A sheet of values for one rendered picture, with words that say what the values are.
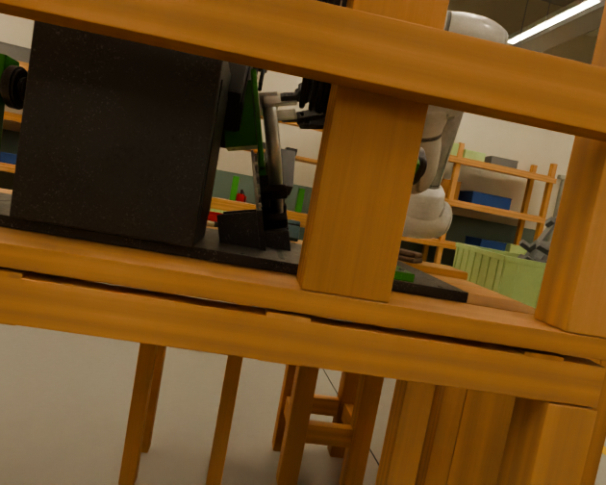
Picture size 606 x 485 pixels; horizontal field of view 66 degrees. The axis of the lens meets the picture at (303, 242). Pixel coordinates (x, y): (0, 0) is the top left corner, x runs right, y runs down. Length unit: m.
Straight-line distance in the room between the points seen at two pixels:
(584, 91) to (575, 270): 0.28
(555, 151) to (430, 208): 6.77
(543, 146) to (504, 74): 7.55
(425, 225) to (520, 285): 0.37
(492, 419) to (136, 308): 1.27
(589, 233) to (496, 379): 0.27
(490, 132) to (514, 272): 6.24
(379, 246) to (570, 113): 0.33
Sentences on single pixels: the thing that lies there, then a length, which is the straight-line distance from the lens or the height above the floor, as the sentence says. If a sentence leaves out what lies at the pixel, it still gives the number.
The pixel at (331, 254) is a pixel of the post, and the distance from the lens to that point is 0.71.
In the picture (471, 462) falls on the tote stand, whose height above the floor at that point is 0.29.
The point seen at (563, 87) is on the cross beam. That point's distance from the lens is 0.79.
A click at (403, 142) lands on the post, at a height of 1.12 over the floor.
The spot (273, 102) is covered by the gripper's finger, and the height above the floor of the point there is 1.21.
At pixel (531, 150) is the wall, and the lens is 8.16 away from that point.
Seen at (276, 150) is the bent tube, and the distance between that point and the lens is 0.98.
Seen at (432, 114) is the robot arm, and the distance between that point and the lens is 1.08.
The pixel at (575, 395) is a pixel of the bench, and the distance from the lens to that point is 0.92.
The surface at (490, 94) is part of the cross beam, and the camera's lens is 0.73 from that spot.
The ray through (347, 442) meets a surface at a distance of 1.85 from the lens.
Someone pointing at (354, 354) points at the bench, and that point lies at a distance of 0.75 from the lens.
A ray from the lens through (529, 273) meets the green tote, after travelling 1.65.
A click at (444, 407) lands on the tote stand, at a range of 1.66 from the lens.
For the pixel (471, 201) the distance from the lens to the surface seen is 6.98.
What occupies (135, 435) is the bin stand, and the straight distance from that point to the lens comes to 1.73.
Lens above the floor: 1.01
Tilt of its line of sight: 5 degrees down
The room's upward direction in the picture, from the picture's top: 10 degrees clockwise
